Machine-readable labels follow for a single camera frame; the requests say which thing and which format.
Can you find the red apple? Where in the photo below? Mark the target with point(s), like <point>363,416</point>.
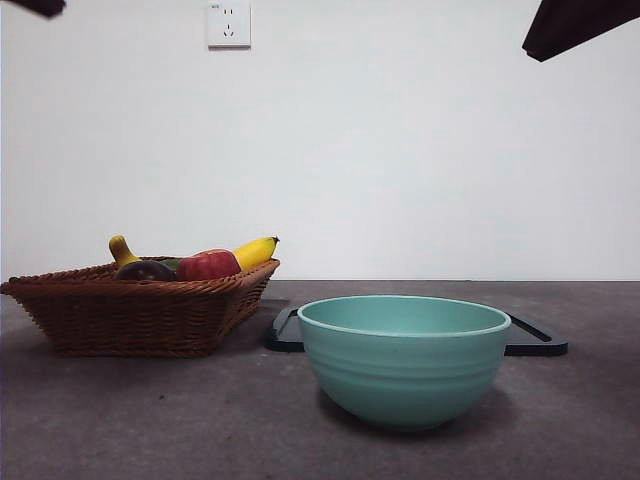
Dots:
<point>207,266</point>

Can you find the dark purple plum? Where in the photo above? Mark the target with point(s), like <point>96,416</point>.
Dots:
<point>145,272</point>

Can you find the white wall socket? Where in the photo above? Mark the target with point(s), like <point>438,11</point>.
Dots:
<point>229,25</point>

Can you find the teal ribbed bowl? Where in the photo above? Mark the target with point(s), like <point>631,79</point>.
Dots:
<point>405,375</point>

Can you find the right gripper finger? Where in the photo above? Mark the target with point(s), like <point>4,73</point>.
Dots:
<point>580,25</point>

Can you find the dark rectangular tray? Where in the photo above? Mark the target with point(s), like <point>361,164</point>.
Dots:
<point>285,335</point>

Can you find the yellow banana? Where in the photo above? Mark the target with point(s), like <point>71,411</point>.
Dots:
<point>255,252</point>

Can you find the brown wicker basket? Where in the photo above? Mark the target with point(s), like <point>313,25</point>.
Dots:
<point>135,320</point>

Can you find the green fruit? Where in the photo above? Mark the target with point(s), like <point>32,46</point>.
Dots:
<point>169,262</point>

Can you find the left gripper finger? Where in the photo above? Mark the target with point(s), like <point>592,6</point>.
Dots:
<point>47,6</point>

